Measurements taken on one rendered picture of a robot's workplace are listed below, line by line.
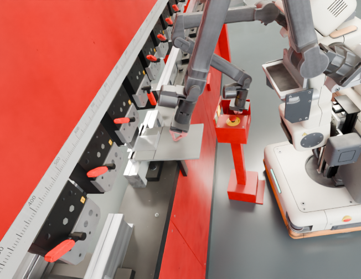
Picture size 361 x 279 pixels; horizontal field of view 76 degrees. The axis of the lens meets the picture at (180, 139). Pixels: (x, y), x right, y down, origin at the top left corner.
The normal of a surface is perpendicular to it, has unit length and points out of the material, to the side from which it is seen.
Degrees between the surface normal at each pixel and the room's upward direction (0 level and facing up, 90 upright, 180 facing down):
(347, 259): 0
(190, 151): 0
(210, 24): 89
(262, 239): 0
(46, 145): 90
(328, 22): 90
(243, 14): 79
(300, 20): 91
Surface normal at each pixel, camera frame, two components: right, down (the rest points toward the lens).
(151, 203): -0.26, -0.67
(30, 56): 0.95, -0.06
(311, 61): 0.04, 0.71
